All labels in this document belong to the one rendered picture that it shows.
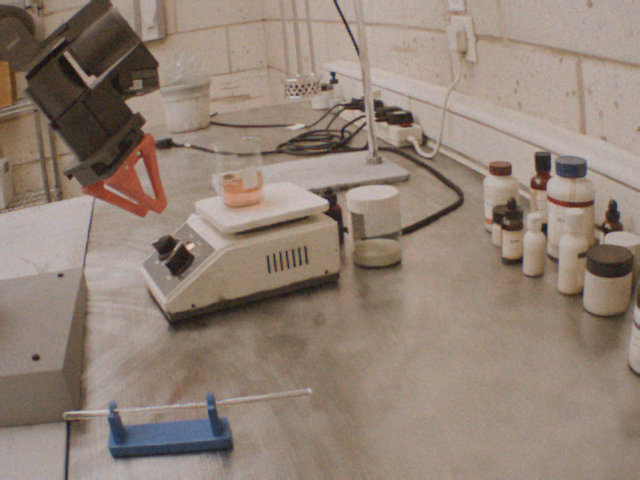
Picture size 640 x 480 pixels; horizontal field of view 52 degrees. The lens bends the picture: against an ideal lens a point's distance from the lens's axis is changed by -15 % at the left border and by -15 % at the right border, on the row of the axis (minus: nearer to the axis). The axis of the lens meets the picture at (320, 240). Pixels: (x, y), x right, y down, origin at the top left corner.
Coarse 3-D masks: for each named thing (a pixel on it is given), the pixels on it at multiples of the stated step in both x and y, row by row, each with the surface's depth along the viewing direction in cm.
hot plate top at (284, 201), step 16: (272, 192) 86; (288, 192) 85; (304, 192) 85; (208, 208) 83; (272, 208) 80; (288, 208) 79; (304, 208) 79; (320, 208) 80; (224, 224) 76; (240, 224) 76; (256, 224) 77
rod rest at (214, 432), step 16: (208, 400) 54; (112, 416) 51; (112, 432) 52; (128, 432) 54; (144, 432) 54; (160, 432) 54; (176, 432) 54; (192, 432) 54; (208, 432) 54; (224, 432) 54; (112, 448) 52; (128, 448) 52; (144, 448) 52; (160, 448) 52; (176, 448) 53; (192, 448) 53; (208, 448) 53
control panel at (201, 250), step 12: (180, 228) 86; (192, 228) 84; (180, 240) 83; (192, 240) 81; (204, 240) 79; (156, 252) 85; (192, 252) 79; (204, 252) 77; (144, 264) 84; (156, 264) 82; (192, 264) 77; (156, 276) 80; (168, 276) 78; (180, 276) 76; (168, 288) 76
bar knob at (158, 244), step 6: (156, 240) 82; (162, 240) 82; (168, 240) 81; (174, 240) 82; (156, 246) 82; (162, 246) 82; (168, 246) 82; (174, 246) 82; (162, 252) 83; (168, 252) 82; (162, 258) 82
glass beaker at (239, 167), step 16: (224, 144) 78; (240, 144) 78; (256, 144) 79; (224, 160) 79; (240, 160) 78; (256, 160) 79; (224, 176) 79; (240, 176) 79; (256, 176) 80; (224, 192) 80; (240, 192) 79; (256, 192) 80; (224, 208) 81; (240, 208) 80; (256, 208) 81
